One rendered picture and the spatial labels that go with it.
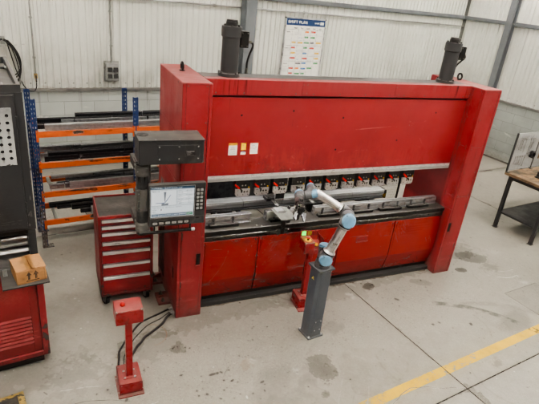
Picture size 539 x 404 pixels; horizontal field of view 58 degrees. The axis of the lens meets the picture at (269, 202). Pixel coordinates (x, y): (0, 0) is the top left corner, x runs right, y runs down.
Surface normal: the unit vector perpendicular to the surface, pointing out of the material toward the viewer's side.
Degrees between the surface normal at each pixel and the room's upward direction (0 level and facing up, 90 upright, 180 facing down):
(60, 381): 0
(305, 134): 90
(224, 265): 90
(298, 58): 90
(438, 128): 90
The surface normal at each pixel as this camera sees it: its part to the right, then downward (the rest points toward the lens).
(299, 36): 0.50, 0.40
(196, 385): 0.11, -0.91
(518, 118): -0.86, 0.13
